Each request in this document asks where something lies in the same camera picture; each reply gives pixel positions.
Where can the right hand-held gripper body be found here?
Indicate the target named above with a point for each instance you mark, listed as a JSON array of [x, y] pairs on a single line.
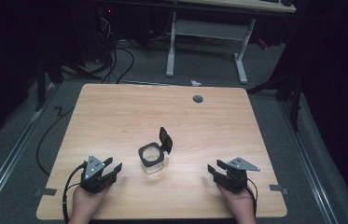
[[236, 178]]

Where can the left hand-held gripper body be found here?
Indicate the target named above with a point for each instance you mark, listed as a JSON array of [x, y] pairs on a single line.
[[93, 174]]

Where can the clear jar with black lid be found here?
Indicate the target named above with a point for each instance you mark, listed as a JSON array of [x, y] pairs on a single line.
[[152, 157]]

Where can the person's right hand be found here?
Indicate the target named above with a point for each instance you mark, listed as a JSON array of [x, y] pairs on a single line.
[[238, 205]]

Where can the person's left hand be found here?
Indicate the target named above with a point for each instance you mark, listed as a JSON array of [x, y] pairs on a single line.
[[86, 205]]

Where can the grey tape strip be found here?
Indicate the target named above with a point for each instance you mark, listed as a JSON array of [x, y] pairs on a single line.
[[46, 192], [278, 188]]

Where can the white paper scrap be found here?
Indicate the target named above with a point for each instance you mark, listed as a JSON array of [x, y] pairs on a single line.
[[195, 82]]

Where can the black metal stand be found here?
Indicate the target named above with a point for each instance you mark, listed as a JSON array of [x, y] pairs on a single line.
[[41, 84], [289, 90]]

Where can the small red object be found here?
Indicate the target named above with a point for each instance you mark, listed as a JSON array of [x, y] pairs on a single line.
[[262, 44]]

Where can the white-legged desk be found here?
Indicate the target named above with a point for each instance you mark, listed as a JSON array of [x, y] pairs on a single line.
[[212, 29]]

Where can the metal floor rail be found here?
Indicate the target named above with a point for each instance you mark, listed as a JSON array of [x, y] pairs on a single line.
[[10, 158], [310, 168]]

